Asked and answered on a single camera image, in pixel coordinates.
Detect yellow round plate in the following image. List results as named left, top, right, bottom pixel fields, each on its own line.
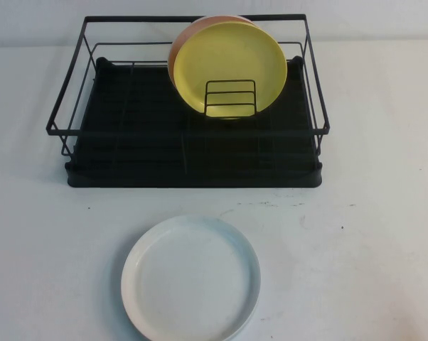
left=173, top=21, right=289, bottom=121

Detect white round plate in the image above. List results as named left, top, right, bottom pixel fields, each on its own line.
left=120, top=214, right=262, bottom=341

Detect orange round plate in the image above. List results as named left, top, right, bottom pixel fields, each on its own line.
left=167, top=15, right=262, bottom=90

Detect black wire dish rack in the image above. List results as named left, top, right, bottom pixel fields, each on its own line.
left=45, top=13, right=331, bottom=159

